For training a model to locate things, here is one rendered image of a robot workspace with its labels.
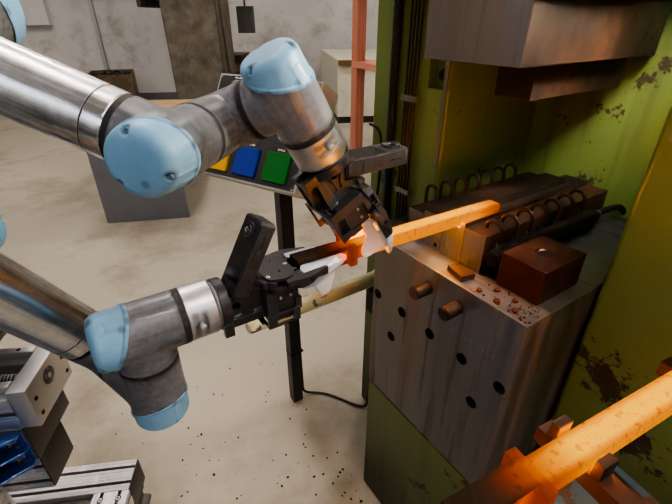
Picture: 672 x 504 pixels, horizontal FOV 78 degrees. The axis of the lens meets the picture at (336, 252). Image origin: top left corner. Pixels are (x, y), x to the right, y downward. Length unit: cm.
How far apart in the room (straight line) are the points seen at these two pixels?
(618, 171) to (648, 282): 41
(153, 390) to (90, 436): 129
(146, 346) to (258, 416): 121
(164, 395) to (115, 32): 844
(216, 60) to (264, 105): 501
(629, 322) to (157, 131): 78
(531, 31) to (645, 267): 41
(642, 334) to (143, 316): 77
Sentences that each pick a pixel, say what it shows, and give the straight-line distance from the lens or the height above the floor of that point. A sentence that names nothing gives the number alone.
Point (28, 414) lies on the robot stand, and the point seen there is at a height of 72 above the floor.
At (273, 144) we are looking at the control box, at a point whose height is 106.
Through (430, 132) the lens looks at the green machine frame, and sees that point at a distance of 103.
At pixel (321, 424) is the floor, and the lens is 169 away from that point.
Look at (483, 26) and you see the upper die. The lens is 75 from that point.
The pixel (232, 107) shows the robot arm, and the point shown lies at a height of 124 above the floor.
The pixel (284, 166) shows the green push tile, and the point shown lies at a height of 102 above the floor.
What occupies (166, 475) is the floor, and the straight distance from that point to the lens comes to 167.
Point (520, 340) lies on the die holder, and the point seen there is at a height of 88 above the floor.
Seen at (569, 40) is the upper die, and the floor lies 130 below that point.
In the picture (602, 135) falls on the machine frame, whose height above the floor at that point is 109.
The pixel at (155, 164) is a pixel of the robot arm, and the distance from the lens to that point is 42.
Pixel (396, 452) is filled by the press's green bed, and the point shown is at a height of 31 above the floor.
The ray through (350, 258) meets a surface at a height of 100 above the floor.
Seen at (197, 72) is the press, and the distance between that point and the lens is 561.
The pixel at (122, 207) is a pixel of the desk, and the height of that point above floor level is 12.
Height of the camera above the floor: 134
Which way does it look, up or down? 30 degrees down
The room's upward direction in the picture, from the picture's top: straight up
